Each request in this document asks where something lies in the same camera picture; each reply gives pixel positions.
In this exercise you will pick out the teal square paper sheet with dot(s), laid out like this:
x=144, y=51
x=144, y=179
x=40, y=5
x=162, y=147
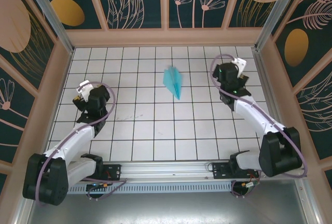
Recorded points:
x=173, y=80

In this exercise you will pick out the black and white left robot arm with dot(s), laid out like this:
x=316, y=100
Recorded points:
x=44, y=182

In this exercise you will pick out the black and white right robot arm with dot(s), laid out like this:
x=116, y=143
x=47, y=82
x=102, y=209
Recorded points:
x=277, y=154

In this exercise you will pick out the grey metal sheet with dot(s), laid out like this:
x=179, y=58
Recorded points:
x=166, y=208

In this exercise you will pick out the yellow power connector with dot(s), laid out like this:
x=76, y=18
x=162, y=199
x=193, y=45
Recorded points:
x=245, y=183
x=105, y=185

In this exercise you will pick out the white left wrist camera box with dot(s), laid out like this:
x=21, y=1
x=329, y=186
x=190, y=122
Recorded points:
x=85, y=86

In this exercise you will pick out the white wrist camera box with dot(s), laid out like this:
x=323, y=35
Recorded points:
x=85, y=86
x=240, y=64

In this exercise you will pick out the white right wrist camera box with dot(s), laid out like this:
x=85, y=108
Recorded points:
x=240, y=64

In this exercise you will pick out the aluminium side rail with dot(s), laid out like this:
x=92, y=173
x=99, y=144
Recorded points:
x=270, y=91

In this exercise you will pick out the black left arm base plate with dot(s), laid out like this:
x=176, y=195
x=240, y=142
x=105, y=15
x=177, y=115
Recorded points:
x=114, y=172

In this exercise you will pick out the aluminium frame post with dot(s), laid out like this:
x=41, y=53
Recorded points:
x=49, y=14
x=277, y=14

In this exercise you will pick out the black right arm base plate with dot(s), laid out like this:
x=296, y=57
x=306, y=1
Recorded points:
x=220, y=173

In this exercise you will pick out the aluminium mounting rail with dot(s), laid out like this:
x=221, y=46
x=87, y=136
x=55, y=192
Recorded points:
x=166, y=169

